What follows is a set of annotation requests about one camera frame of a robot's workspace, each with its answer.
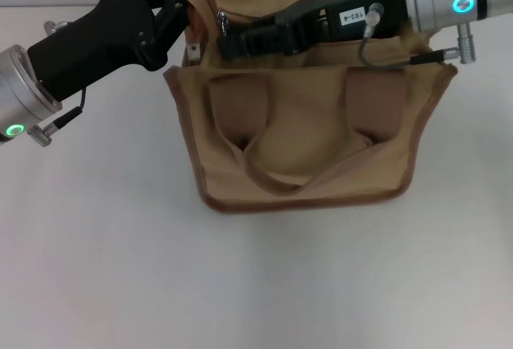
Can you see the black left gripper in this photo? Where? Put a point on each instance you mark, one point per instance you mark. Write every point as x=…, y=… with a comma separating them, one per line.
x=92, y=52

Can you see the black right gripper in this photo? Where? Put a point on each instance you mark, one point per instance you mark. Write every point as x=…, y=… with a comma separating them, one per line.
x=344, y=16

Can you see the silver metal zipper pull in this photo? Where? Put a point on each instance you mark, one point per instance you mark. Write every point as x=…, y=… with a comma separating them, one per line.
x=223, y=24

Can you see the khaki canvas food bag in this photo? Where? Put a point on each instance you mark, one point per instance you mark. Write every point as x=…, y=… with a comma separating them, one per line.
x=304, y=144

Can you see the white and silver left robot arm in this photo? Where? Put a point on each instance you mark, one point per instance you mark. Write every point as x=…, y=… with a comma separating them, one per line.
x=20, y=92

